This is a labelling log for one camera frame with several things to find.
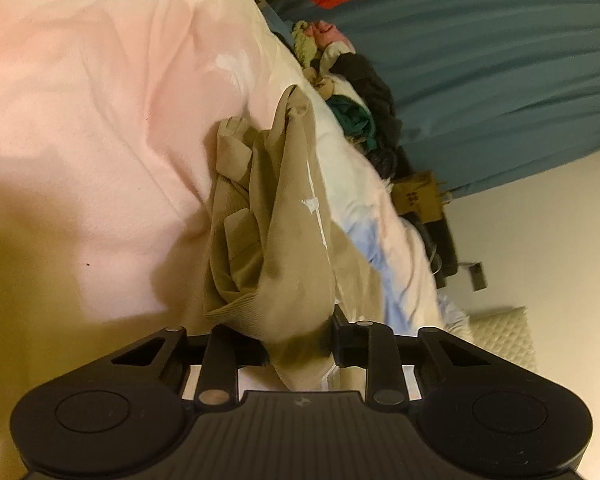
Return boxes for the wide blue curtain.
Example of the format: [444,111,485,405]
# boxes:
[267,0,600,196]

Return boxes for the cream quilted pillow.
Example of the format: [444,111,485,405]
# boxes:
[471,305,539,376]

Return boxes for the light blue cloth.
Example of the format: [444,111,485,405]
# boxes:
[269,5,302,37]

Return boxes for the tan printed t-shirt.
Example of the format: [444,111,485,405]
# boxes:
[202,84,387,392]

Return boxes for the white cable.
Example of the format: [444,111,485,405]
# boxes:
[426,240,443,276]

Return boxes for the green garment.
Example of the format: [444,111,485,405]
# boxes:
[327,95,382,150]

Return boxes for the pale yellow fluffy towel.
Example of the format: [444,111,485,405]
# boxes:
[292,20,322,67]

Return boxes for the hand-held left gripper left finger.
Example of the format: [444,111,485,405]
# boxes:
[111,324,271,409]

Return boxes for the pile of mixed clothes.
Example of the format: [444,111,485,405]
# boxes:
[330,52,407,182]

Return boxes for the yellow paper bag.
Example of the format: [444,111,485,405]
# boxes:
[391,170,454,227]

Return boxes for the pink garment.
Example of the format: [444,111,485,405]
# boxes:
[305,20,354,54]

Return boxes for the white garment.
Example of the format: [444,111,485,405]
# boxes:
[310,42,357,98]

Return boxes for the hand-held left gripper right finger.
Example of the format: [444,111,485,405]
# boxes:
[324,306,492,409]

